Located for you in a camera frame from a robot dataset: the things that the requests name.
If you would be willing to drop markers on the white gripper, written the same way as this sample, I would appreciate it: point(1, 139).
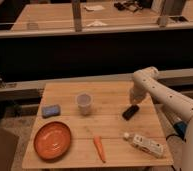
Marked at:
point(136, 95)

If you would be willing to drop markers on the black eraser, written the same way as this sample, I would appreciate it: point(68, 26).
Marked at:
point(130, 112)

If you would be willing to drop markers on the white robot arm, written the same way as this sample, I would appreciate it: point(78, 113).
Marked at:
point(145, 81)

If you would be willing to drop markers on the clear plastic bottle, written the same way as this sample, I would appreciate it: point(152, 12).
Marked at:
point(145, 144)

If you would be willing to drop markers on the orange carrot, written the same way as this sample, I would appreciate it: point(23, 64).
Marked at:
point(99, 147)

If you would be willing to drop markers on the crumpled white tissue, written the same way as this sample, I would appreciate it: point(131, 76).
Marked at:
point(96, 24)

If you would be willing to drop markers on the black tool pile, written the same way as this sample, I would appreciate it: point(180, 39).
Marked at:
point(132, 6)

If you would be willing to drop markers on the blue sponge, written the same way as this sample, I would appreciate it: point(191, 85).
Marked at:
point(49, 111)

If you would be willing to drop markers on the orange plate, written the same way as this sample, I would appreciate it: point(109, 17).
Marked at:
point(52, 140)

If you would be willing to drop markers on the white paper sheet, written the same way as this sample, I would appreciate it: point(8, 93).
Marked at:
point(94, 8)

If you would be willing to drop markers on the brown cardboard box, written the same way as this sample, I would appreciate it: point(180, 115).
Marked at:
point(8, 145)

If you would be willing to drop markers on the blue black cable connector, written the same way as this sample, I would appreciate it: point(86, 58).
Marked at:
point(179, 129)

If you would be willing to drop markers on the grey right metal post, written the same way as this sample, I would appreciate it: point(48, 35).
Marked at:
point(166, 12)

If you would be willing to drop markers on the grey metal post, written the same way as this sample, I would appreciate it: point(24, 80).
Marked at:
point(166, 12)
point(77, 15)

